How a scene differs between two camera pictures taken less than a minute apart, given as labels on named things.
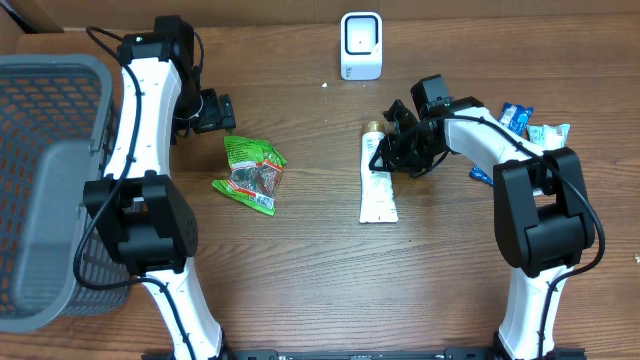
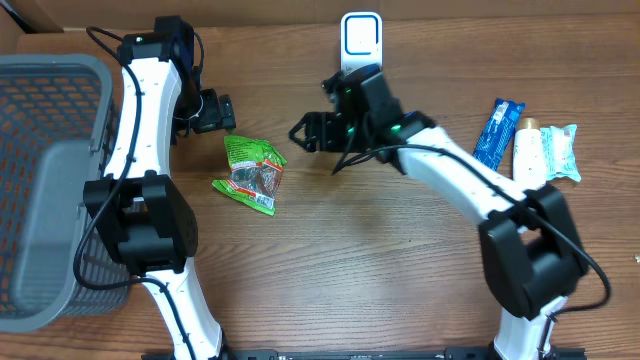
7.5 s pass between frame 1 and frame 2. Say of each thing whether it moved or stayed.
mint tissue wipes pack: moved
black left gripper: stayed
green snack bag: stayed
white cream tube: moved
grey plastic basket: stayed
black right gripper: moved
